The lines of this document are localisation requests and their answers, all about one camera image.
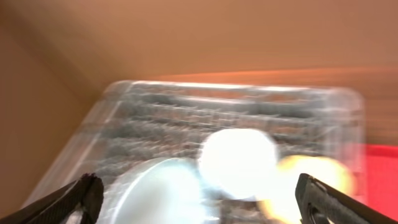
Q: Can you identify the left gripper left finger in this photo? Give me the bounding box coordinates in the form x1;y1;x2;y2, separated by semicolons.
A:
1;173;104;224

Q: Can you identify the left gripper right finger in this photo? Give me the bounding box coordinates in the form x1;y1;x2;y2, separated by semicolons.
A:
295;173;397;224

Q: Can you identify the yellow plastic cup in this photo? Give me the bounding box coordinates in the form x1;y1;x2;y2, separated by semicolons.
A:
257;155;356;223

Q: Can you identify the light blue plate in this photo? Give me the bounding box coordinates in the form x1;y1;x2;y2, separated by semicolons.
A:
98;157;220;224

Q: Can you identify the light blue bowl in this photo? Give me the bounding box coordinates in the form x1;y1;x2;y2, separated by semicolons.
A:
198;128;279;202

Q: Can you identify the grey dishwasher rack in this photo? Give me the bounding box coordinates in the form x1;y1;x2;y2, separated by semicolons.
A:
21;80;366;224

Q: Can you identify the red plastic tray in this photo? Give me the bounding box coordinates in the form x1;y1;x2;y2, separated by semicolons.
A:
365;144;398;220

